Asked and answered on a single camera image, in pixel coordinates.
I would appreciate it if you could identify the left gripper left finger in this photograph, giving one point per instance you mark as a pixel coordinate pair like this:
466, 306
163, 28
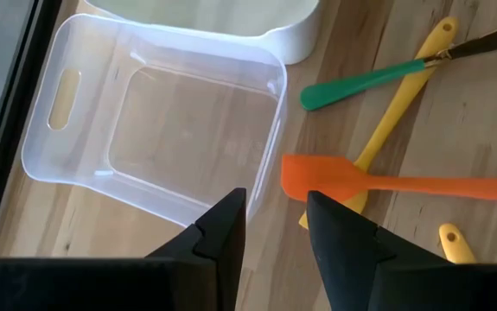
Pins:
226, 242

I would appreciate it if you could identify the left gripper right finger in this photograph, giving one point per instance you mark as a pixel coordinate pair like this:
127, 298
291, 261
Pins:
343, 250

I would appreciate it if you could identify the orange silicone spatula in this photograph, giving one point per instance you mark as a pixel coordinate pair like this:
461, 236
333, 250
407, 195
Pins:
317, 177

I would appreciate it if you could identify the clear plastic bin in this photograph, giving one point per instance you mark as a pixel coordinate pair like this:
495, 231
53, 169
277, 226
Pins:
79, 142

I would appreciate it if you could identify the white plastic bin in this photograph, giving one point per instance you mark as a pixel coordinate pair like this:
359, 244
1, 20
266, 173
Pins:
295, 43

